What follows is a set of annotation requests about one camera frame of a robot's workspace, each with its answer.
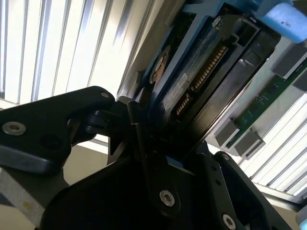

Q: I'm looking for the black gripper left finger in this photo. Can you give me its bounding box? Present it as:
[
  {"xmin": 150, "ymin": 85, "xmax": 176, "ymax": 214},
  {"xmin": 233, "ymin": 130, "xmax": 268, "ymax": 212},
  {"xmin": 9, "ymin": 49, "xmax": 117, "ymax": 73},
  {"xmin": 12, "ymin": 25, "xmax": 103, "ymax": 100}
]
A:
[{"xmin": 0, "ymin": 85, "xmax": 182, "ymax": 216}]

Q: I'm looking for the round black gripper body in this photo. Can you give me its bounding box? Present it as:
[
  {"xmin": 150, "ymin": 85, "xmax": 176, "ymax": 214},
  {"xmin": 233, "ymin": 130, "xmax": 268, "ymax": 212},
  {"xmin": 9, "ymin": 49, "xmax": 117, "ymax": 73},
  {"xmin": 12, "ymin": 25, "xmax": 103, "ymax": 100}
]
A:
[{"xmin": 35, "ymin": 155, "xmax": 217, "ymax": 230}]

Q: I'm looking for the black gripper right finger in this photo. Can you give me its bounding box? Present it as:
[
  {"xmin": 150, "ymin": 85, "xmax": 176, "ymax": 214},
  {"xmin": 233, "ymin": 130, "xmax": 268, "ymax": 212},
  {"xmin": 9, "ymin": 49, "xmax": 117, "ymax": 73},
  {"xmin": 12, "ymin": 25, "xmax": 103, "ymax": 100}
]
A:
[{"xmin": 191, "ymin": 141, "xmax": 288, "ymax": 230}]

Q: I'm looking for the hard disk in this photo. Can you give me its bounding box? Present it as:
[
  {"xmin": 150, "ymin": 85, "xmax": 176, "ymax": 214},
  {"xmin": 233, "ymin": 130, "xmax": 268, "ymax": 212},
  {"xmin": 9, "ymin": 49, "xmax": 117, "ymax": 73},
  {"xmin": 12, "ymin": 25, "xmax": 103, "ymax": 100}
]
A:
[{"xmin": 135, "ymin": 0, "xmax": 283, "ymax": 177}]

